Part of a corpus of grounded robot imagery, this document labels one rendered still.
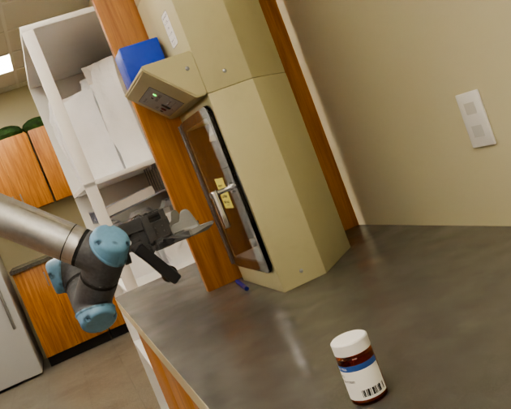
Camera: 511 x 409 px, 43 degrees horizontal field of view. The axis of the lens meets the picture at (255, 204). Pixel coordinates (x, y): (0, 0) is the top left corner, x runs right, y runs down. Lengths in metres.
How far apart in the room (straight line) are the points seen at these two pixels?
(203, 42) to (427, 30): 0.47
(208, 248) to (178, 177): 0.21
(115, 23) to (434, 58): 0.84
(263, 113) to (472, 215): 0.52
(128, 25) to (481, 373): 1.33
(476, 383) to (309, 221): 0.78
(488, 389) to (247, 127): 0.86
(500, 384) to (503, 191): 0.70
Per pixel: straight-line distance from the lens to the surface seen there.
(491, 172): 1.41
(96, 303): 1.30
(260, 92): 1.47
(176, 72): 1.42
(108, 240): 1.22
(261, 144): 1.44
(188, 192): 1.77
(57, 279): 1.38
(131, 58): 1.62
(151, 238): 1.40
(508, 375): 0.78
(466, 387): 0.78
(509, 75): 1.28
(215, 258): 1.79
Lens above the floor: 1.28
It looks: 5 degrees down
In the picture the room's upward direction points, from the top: 21 degrees counter-clockwise
